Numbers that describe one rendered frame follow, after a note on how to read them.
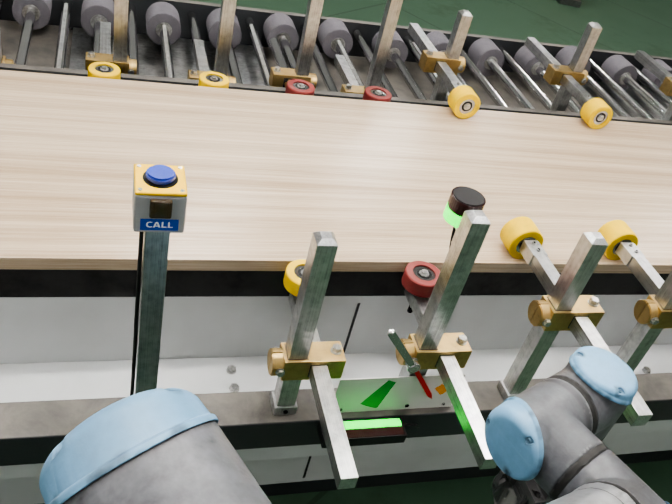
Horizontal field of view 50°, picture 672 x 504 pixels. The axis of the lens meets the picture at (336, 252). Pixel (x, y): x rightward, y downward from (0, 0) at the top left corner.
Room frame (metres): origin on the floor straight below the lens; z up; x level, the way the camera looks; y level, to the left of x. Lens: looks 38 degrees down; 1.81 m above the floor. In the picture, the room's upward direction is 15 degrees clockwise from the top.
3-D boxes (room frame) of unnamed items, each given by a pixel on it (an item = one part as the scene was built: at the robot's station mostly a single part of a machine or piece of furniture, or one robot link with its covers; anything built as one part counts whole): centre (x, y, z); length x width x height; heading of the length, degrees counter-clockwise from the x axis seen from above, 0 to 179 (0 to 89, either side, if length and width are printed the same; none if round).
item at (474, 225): (1.01, -0.21, 0.94); 0.04 x 0.04 x 0.48; 23
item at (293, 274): (1.07, 0.05, 0.85); 0.08 x 0.08 x 0.11
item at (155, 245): (0.81, 0.26, 0.93); 0.05 x 0.05 x 0.45; 23
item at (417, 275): (1.17, -0.19, 0.85); 0.08 x 0.08 x 0.11
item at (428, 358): (1.02, -0.23, 0.85); 0.14 x 0.06 x 0.05; 113
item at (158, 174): (0.81, 0.26, 1.22); 0.04 x 0.04 x 0.02
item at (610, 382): (0.70, -0.38, 1.14); 0.10 x 0.09 x 0.12; 136
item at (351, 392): (0.97, -0.19, 0.75); 0.26 x 0.01 x 0.10; 113
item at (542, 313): (1.11, -0.46, 0.95); 0.14 x 0.06 x 0.05; 113
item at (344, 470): (0.89, -0.03, 0.83); 0.44 x 0.03 x 0.04; 23
